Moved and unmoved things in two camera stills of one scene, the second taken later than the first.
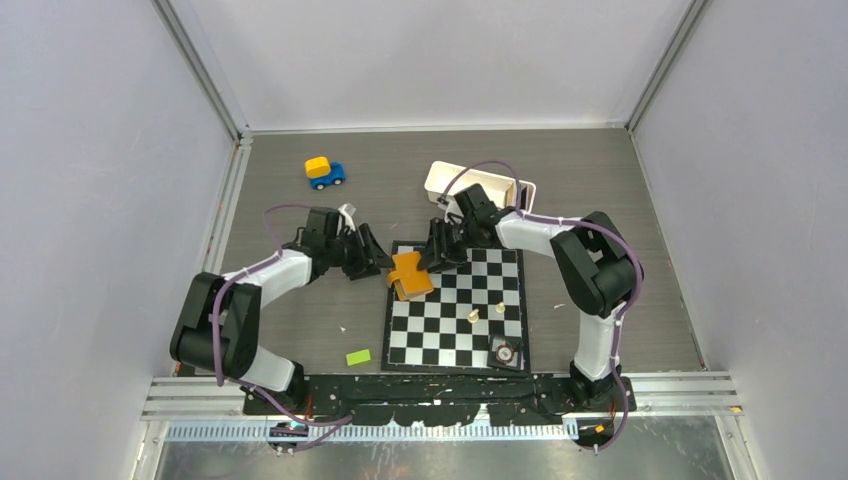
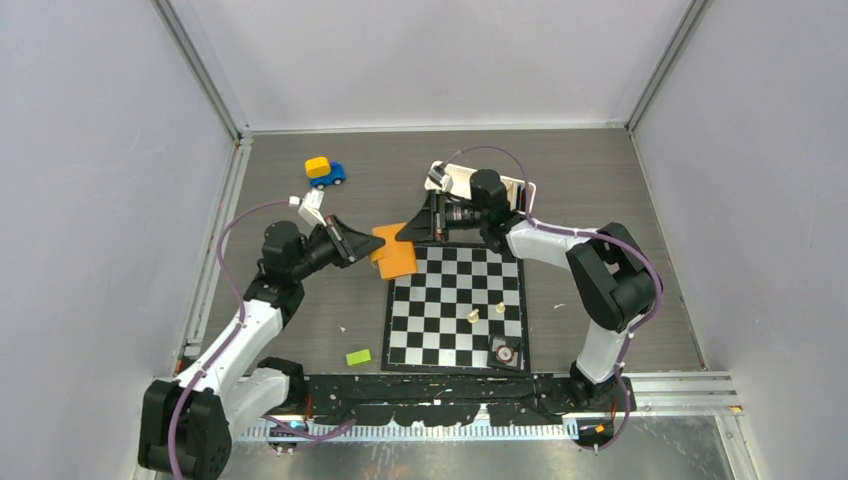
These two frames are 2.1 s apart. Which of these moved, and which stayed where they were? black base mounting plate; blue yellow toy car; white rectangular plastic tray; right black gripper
Moved: right black gripper
Stayed: black base mounting plate; blue yellow toy car; white rectangular plastic tray
